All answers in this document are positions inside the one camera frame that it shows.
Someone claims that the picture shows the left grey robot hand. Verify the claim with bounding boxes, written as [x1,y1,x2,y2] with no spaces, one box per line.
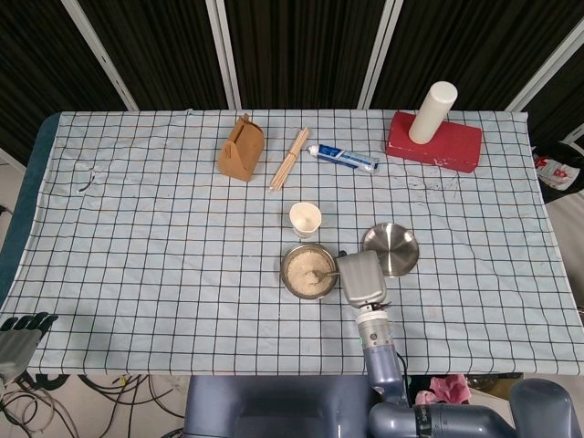
[0,311,59,384]

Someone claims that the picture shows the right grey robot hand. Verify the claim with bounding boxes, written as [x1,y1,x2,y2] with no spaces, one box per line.
[335,249,389,309]

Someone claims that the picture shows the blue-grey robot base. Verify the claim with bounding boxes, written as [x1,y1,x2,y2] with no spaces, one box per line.
[183,374,382,438]

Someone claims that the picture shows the white paper cup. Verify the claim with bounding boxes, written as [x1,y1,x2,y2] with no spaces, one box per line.
[288,202,322,239]

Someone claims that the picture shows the steel plate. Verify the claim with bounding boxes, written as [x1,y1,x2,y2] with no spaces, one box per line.
[360,222,421,277]

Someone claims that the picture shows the steel bowl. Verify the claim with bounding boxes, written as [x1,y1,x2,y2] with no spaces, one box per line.
[279,242,341,301]

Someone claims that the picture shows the blue white toothpaste tube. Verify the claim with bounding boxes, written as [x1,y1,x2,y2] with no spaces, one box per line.
[307,143,381,174]

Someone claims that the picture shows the pink cloth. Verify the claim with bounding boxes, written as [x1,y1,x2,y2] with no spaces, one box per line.
[414,373,471,406]

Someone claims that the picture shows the bundle of wooden sticks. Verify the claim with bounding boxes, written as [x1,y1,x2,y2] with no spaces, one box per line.
[269,126,311,192]

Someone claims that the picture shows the red block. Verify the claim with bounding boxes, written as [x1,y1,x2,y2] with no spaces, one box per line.
[385,111,484,175]

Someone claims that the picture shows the blue checkered tablecloth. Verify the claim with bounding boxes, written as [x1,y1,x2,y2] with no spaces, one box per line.
[0,108,584,378]

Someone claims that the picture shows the brown paper gable box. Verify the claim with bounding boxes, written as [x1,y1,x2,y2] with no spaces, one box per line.
[216,113,266,183]

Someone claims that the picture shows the white cylinder bottle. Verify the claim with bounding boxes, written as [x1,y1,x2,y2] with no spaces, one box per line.
[408,80,459,144]

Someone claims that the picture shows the floor cables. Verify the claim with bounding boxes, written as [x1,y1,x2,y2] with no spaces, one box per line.
[0,373,186,438]

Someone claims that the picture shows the white partition post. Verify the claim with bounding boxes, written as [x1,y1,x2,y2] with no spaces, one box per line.
[505,17,584,113]
[357,0,405,110]
[204,0,242,110]
[61,0,139,111]

